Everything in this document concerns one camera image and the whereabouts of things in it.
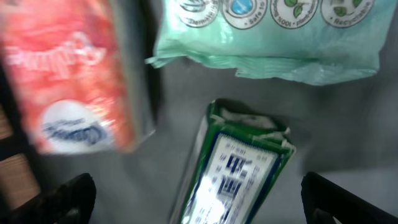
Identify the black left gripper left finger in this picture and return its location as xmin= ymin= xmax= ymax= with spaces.
xmin=1 ymin=173 xmax=96 ymax=224

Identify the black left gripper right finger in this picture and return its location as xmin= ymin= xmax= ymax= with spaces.
xmin=301 ymin=172 xmax=397 ymax=224

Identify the red Kleenex tissue pack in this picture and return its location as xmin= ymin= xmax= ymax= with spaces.
xmin=1 ymin=0 xmax=155 ymax=155

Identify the mint green wipes pack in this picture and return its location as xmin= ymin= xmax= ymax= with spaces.
xmin=147 ymin=0 xmax=397 ymax=85

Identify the grey plastic mesh basket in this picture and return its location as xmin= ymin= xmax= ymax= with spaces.
xmin=0 ymin=0 xmax=398 ymax=224

